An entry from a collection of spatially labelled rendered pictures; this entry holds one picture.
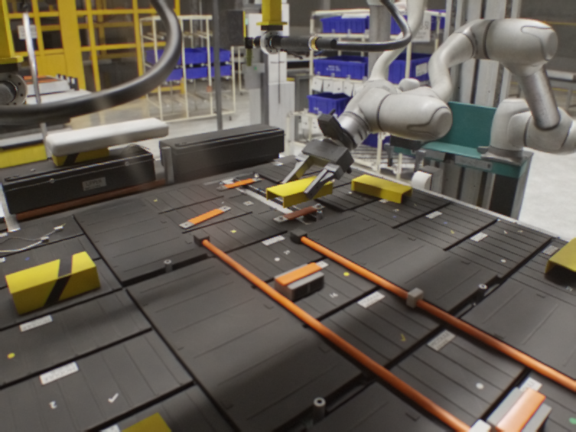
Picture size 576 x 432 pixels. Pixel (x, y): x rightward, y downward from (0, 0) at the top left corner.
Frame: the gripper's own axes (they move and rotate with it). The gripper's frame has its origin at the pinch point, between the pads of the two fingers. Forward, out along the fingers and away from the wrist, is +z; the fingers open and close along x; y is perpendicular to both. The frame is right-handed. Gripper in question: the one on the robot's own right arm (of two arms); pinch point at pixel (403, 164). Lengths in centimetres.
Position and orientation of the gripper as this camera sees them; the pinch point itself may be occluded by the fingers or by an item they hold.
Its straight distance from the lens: 197.1
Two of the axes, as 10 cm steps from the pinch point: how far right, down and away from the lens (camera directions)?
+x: -7.6, -2.6, 5.9
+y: 6.5, -3.1, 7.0
